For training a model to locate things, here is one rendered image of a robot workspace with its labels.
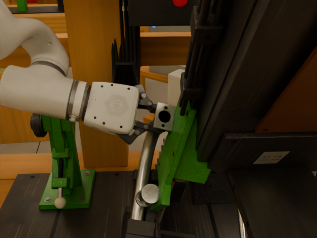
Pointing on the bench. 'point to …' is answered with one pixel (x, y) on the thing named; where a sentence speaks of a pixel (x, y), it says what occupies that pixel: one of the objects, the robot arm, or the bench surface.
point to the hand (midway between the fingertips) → (158, 119)
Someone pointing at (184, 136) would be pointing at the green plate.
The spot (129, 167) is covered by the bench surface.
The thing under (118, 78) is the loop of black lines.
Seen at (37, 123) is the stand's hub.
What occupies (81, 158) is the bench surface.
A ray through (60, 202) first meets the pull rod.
